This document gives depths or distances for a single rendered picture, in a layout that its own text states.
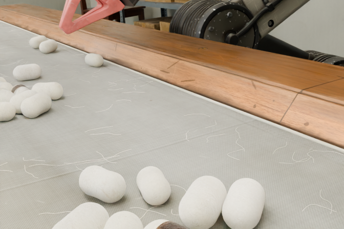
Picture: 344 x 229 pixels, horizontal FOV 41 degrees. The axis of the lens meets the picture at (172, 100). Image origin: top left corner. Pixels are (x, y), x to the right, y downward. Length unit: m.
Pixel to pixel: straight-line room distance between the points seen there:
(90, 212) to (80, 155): 0.12
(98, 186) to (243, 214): 0.09
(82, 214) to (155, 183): 0.05
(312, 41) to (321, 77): 2.43
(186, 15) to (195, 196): 0.64
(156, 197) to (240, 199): 0.05
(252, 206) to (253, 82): 0.21
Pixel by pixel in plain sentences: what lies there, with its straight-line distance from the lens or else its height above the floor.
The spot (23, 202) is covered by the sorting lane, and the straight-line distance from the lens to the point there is 0.31.
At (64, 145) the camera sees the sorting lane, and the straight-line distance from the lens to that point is 0.39.
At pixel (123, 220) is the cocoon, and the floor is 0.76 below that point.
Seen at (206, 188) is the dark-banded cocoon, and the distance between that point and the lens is 0.25.
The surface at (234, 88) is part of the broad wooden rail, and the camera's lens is 0.45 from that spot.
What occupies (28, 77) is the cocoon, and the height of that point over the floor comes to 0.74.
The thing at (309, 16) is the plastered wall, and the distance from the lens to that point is 2.86.
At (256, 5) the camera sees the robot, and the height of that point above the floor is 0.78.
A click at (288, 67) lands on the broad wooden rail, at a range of 0.48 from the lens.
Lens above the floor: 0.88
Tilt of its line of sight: 18 degrees down
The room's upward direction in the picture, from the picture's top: 4 degrees counter-clockwise
